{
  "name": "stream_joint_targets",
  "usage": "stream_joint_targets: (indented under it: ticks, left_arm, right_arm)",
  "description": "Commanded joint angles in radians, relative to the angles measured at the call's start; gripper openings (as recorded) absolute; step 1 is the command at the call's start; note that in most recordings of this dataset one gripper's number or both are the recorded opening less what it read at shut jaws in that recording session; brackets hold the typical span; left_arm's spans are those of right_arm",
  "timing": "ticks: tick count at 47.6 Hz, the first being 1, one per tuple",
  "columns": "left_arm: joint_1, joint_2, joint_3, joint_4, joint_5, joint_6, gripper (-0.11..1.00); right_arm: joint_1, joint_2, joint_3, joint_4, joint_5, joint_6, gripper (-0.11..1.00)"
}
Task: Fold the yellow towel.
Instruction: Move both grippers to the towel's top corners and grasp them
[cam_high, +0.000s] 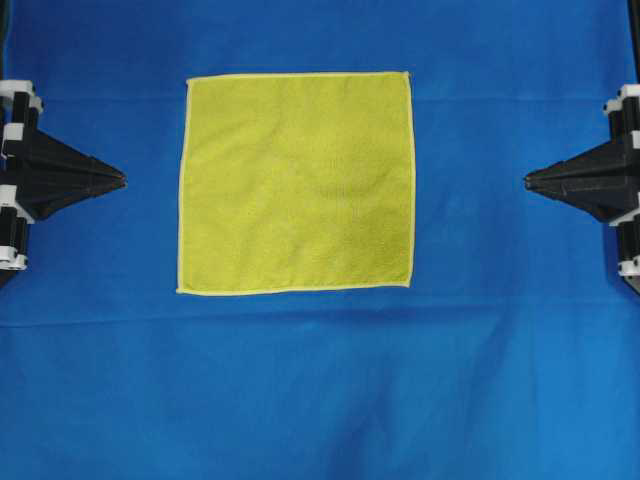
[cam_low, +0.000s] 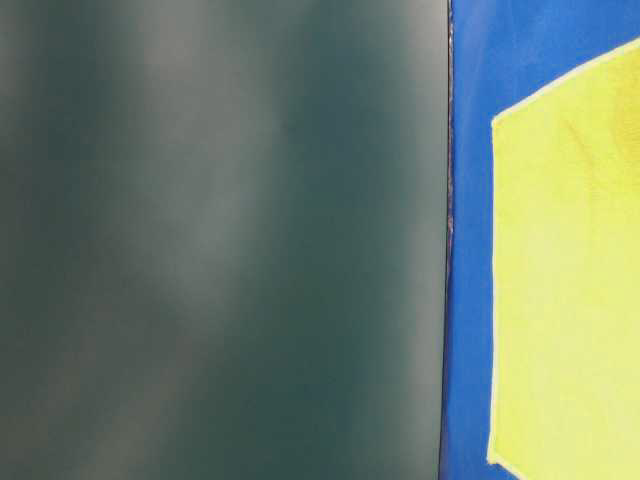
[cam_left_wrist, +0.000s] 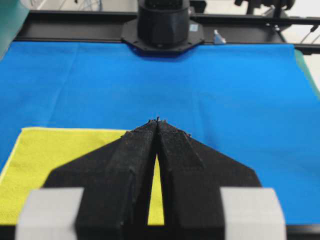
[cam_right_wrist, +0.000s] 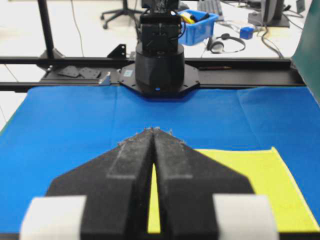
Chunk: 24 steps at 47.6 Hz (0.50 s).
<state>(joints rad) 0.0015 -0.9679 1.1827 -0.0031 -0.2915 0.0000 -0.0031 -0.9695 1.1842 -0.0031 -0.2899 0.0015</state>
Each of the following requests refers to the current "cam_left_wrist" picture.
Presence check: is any blue table cloth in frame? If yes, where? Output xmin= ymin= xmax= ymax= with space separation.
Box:
xmin=0 ymin=42 xmax=320 ymax=225

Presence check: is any black aluminium table frame rail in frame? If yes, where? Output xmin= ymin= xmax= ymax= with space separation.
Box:
xmin=15 ymin=10 xmax=320 ymax=55

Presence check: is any black right robot arm base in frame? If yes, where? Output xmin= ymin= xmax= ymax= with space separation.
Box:
xmin=121 ymin=0 xmax=205 ymax=55

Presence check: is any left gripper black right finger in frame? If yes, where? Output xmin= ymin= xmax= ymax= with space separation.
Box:
xmin=156 ymin=121 xmax=261 ymax=240

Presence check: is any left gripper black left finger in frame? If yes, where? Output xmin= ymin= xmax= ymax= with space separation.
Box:
xmin=43 ymin=119 xmax=159 ymax=240

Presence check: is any yellow-green towel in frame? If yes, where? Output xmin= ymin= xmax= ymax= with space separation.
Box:
xmin=0 ymin=127 xmax=165 ymax=226

